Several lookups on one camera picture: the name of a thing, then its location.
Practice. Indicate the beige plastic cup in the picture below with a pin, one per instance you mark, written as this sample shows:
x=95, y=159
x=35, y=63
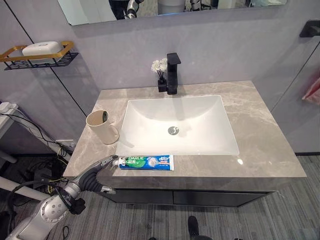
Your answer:
x=103, y=127

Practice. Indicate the dark vanity cabinet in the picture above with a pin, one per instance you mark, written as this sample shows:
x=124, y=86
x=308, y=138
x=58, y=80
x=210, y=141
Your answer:
x=187, y=197

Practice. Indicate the white rectangular sink basin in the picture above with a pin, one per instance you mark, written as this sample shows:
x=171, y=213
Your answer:
x=176, y=125

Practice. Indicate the white soap box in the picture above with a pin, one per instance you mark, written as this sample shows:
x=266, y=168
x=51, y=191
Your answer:
x=41, y=48

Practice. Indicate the white pipe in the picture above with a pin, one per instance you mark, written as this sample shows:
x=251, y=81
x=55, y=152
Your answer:
x=20, y=188

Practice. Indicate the dark robot foot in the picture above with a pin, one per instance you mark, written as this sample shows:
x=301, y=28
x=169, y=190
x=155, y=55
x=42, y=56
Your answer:
x=193, y=226

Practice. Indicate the chrome sink drain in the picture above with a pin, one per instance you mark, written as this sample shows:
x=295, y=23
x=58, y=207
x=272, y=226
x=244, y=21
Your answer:
x=173, y=130

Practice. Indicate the black square faucet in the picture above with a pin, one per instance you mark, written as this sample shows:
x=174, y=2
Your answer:
x=172, y=75

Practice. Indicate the pink towel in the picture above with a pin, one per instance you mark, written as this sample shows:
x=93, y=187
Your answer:
x=312, y=91

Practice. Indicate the blue Darlie toothpaste tube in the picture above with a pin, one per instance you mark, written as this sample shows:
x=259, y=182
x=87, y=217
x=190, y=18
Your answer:
x=147, y=162

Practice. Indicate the gold and black wall shelf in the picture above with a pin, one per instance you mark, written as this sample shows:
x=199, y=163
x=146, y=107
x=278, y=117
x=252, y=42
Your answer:
x=37, y=56

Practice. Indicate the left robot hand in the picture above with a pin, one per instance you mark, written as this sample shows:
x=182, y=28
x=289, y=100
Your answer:
x=93, y=178

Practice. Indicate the white power strip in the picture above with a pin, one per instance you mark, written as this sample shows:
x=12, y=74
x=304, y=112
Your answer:
x=6, y=107

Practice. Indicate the wall mirror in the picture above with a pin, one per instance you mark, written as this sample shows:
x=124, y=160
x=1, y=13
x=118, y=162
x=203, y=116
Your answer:
x=172, y=10

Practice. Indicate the white table leg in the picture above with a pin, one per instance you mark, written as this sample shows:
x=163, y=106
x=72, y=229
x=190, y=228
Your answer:
x=6, y=155

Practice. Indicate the black diffuser with white flowers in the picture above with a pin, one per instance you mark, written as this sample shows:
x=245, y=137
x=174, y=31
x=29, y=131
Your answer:
x=161, y=73

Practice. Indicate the black wall hook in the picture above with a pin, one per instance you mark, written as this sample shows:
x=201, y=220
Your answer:
x=309, y=28

